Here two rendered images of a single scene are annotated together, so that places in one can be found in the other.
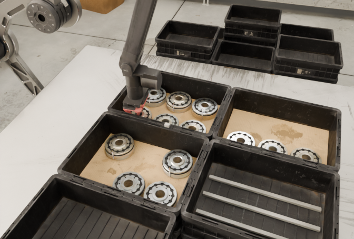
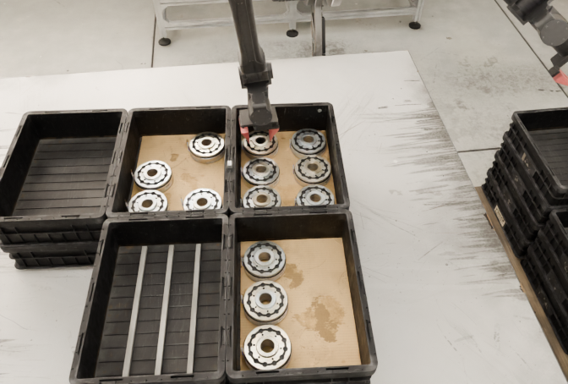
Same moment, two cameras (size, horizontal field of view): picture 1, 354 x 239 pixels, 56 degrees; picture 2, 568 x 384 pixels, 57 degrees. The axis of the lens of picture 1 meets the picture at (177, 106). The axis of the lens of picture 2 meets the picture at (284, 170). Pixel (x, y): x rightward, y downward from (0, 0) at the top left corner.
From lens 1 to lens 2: 105 cm
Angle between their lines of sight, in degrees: 45
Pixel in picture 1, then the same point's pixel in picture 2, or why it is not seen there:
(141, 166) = (190, 178)
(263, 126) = (322, 283)
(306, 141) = (319, 349)
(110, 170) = (174, 156)
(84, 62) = (370, 64)
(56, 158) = not seen: hidden behind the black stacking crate
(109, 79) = (354, 101)
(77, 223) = (104, 160)
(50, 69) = (435, 63)
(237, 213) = (155, 289)
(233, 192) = (185, 277)
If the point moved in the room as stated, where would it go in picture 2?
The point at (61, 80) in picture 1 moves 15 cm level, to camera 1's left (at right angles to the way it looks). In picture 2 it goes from (322, 63) to (305, 43)
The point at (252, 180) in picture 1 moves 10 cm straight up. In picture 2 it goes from (212, 293) to (208, 271)
